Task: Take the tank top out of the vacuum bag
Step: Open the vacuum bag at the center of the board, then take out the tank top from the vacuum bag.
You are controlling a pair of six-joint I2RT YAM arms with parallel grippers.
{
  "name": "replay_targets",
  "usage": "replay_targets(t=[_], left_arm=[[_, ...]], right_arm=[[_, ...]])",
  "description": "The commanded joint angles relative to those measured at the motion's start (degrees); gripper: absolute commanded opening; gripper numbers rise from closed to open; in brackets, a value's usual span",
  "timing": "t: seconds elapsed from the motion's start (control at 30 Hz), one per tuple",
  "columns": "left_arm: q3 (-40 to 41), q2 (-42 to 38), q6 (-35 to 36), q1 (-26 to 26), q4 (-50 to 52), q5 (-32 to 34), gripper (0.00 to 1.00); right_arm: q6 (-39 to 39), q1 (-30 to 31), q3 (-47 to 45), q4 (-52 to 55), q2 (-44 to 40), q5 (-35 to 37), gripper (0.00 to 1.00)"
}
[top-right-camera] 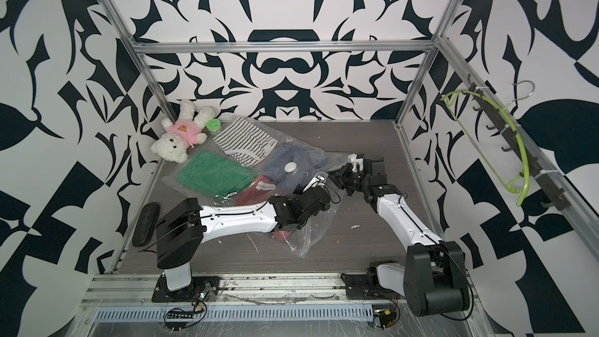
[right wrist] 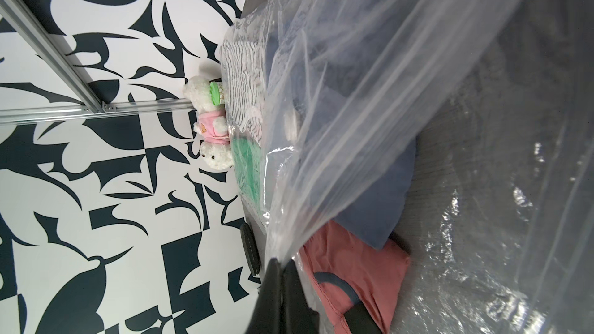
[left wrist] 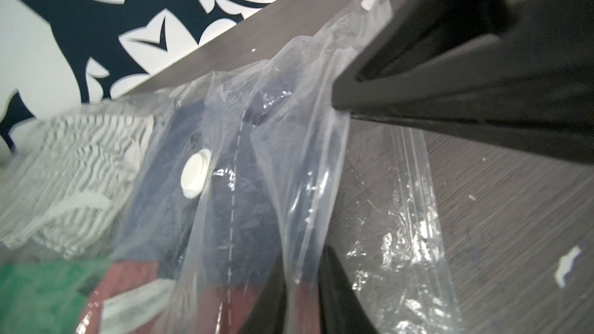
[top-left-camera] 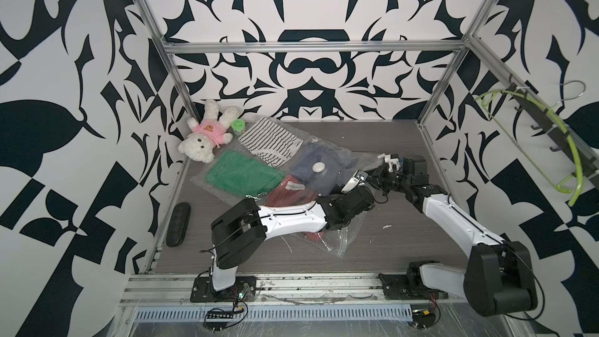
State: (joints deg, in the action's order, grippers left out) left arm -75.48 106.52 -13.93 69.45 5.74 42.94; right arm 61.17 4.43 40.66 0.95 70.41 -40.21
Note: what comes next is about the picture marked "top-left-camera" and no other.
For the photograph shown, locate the blue tank top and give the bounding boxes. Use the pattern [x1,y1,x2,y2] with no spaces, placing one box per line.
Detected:
[289,142,359,196]

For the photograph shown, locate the red tank top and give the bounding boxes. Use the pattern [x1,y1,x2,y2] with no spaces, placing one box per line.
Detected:
[265,175,318,207]

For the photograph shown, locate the clear plastic vacuum bag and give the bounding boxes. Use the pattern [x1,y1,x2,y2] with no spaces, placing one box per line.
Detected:
[193,117,385,264]

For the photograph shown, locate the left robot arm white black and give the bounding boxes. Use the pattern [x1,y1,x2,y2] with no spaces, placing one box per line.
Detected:
[207,186,375,292]

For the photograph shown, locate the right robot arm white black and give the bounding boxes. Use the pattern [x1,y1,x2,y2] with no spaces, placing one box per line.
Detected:
[364,158,544,317]

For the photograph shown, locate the white round bag valve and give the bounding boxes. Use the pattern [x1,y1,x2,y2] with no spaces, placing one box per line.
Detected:
[312,162,326,173]

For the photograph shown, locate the striped white black garment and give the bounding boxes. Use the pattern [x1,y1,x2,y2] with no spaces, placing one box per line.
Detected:
[239,117,304,168]

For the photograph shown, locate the green folded garment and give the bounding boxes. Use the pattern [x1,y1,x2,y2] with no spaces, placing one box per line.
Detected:
[205,150,285,198]

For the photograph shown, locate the green clothes hanger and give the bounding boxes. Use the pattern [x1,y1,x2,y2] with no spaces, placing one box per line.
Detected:
[475,89,585,207]

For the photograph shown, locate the white teddy bear pink shirt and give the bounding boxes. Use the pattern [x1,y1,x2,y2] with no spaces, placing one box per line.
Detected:
[178,99,241,164]

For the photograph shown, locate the black oblong case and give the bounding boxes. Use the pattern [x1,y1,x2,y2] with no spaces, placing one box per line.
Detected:
[165,202,191,247]

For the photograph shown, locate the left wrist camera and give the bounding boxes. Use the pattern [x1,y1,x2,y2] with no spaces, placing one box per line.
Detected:
[341,170,368,194]

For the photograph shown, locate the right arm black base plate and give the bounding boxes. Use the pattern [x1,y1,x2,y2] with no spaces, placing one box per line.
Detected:
[378,261,449,300]

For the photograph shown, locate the white slotted cable duct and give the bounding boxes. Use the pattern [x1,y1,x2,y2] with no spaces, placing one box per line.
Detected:
[135,304,413,323]

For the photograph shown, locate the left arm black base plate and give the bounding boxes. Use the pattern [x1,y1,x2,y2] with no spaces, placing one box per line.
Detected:
[190,276,257,304]

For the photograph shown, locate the black wall hook rack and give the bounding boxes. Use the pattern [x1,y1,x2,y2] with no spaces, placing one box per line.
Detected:
[506,74,598,187]

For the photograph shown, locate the metal wire hanger hook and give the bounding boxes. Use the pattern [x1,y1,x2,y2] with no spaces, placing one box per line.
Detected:
[549,80,587,112]

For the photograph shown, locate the aluminium cage frame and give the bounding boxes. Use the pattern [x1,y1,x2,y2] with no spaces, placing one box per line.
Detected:
[135,0,598,281]

